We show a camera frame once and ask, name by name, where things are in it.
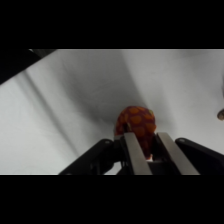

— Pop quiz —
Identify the red orange-spotted ball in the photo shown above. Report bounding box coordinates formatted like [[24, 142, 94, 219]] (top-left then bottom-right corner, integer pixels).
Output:
[[114, 105, 158, 162]]

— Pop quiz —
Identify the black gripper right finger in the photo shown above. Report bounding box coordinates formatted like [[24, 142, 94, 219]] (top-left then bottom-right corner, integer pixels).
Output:
[[153, 131, 224, 176]]

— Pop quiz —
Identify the wooden animal toy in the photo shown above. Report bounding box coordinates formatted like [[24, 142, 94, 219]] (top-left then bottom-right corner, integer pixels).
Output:
[[216, 109, 224, 122]]

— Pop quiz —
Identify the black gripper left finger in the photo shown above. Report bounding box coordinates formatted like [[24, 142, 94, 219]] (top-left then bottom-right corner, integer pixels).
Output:
[[59, 132, 154, 176]]

